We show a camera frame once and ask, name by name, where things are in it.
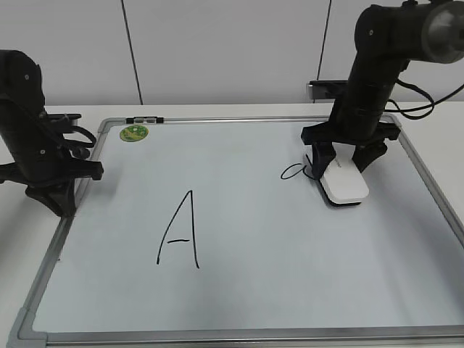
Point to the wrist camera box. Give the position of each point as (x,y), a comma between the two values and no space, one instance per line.
(63,120)
(326,89)

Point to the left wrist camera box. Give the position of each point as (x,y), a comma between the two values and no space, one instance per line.
(63,120)

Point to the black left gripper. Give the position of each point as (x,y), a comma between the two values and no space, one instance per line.
(47,159)

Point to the white whiteboard eraser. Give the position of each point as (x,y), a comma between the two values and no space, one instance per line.
(343,184)

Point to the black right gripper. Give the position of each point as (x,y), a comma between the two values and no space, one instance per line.
(348,126)

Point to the black silver marker clip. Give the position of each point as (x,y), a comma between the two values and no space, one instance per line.
(144,120)

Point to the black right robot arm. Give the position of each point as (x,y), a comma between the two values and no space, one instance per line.
(387,39)

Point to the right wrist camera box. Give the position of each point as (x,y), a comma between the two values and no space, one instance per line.
(326,89)

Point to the white whiteboard with grey frame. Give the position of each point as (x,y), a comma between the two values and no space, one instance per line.
(208,233)

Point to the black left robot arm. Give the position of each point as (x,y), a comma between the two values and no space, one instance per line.
(21,85)

